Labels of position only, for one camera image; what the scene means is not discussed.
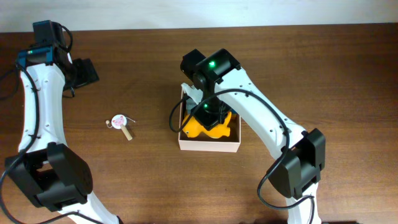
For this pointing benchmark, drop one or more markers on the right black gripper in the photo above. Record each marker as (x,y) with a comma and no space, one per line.
(208,119)

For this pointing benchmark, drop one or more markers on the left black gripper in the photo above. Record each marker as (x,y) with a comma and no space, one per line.
(89,73)

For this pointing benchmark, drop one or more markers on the yellow grey toy truck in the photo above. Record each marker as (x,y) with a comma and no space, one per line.
(189,105)

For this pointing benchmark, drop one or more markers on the orange toy dinosaur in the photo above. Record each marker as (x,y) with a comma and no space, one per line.
(193,128)

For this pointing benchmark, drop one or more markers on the multicolour puzzle cube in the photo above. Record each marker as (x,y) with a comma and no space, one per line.
(233,111)

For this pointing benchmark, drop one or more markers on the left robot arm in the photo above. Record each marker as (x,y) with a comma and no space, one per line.
(46,170)

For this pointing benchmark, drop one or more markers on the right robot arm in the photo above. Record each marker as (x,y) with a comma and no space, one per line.
(221,88)

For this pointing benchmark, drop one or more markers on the pig face rattle drum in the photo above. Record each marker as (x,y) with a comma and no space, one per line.
(120,122)

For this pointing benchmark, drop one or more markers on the pink cardboard box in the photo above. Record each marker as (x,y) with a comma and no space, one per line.
(202,142)

